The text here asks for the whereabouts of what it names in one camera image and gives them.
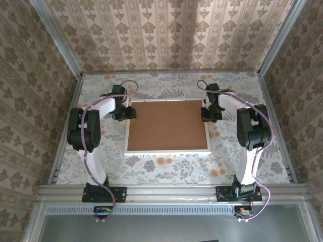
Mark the black right connector box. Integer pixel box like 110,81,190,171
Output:
233,205,255,219

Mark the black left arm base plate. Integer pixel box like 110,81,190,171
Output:
81,186,127,203

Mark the long aluminium mounting rail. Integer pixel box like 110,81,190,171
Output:
37,183,308,203

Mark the aluminium corner post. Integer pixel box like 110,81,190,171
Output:
256,0,305,76
29,0,84,79

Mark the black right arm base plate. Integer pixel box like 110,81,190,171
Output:
216,186,263,203

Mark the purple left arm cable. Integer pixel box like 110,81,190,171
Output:
84,80,139,223

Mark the white picture frame with glass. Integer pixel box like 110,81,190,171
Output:
123,98,212,156

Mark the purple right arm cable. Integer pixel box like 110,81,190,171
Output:
196,79,276,223

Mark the grey slotted cable duct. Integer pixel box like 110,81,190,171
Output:
45,204,237,216

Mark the brown backing board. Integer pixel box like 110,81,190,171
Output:
127,100,209,152

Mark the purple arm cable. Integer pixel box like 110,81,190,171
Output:
196,79,276,223
84,80,139,223

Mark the aluminium table side rail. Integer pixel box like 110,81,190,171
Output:
47,74,85,186
256,73,299,184

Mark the black left connector box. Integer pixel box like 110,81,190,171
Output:
93,205,114,219

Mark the thin aluminium table end rail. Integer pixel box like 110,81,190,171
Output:
80,68,262,76

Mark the black connector box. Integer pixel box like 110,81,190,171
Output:
233,205,255,219
93,205,114,219

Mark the grey metal panel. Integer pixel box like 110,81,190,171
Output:
37,204,312,242

